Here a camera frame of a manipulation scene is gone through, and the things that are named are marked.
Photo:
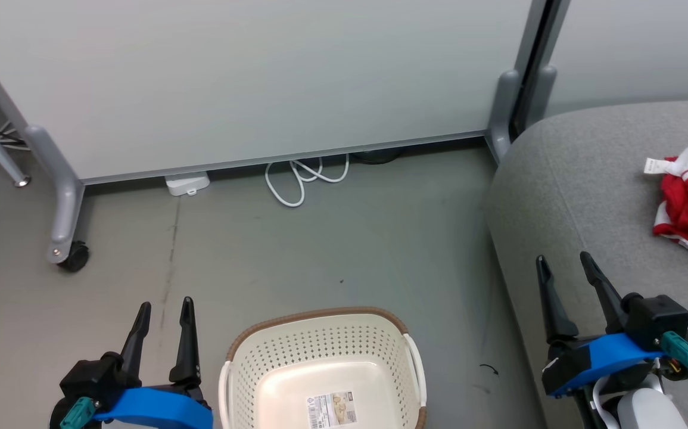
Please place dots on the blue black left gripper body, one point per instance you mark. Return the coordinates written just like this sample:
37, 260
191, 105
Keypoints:
153, 408

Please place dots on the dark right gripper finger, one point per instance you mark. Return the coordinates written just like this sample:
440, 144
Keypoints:
606, 298
555, 304

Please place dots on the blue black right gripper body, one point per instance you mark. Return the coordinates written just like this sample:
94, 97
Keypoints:
600, 357

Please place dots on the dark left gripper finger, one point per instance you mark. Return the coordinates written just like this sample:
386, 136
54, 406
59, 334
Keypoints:
135, 339
187, 345

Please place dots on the cream perforated laundry basket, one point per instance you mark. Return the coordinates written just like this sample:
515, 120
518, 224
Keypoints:
296, 351

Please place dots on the printed basket sticker label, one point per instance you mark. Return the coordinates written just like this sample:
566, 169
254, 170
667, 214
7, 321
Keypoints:
332, 410

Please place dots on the small black floor scrap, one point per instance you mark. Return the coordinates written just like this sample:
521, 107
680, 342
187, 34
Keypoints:
489, 368

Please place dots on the grey fabric sofa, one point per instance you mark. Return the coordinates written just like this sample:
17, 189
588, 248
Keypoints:
594, 196

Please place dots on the grey partition leg with caster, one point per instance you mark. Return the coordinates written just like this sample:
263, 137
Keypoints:
64, 202

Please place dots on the white power adapter box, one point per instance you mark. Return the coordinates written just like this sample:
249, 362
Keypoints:
187, 183

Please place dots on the dark round floor base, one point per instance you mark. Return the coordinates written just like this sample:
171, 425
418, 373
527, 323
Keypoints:
377, 157

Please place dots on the narrow white partition panel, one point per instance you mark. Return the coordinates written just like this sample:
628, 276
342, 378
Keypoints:
641, 47

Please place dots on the large white partition panel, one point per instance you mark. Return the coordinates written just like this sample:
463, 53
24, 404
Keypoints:
248, 77

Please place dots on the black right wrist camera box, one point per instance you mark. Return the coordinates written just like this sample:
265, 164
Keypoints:
656, 319

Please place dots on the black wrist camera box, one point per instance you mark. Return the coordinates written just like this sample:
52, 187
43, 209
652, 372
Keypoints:
90, 381
656, 319

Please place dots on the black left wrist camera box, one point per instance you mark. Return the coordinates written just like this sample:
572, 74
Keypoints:
90, 381

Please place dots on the grey partition foot post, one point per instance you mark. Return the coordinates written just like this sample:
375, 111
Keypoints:
541, 95
504, 113

